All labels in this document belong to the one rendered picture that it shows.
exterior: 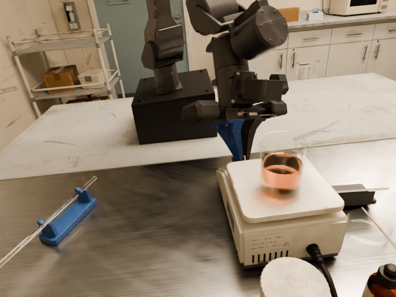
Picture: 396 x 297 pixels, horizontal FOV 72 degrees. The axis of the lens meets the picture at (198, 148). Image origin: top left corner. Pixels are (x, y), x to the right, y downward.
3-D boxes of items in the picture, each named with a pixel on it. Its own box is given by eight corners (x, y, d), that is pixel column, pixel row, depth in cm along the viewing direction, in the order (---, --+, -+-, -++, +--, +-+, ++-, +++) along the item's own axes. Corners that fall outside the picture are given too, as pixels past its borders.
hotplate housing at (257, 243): (215, 180, 52) (214, 143, 48) (283, 171, 52) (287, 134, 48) (244, 290, 32) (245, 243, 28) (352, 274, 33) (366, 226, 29)
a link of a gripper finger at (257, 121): (228, 124, 48) (251, 118, 43) (244, 122, 50) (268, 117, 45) (233, 162, 48) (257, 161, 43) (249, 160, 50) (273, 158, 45)
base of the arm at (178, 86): (154, 86, 70) (149, 63, 67) (179, 81, 71) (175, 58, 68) (157, 95, 65) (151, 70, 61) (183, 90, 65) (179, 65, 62)
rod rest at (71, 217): (82, 199, 50) (76, 184, 48) (98, 202, 49) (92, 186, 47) (39, 241, 42) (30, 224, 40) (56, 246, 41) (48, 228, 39)
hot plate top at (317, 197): (225, 167, 41) (224, 162, 41) (302, 157, 42) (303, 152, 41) (244, 225, 31) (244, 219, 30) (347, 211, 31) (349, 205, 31)
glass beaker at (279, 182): (257, 179, 37) (258, 125, 33) (299, 181, 36) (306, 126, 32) (256, 210, 32) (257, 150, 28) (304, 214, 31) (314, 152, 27)
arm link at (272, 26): (186, 13, 44) (228, -35, 34) (223, 4, 48) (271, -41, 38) (213, 79, 46) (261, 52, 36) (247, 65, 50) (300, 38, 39)
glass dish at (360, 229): (339, 217, 41) (342, 206, 40) (380, 221, 40) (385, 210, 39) (348, 247, 36) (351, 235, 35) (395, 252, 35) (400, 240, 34)
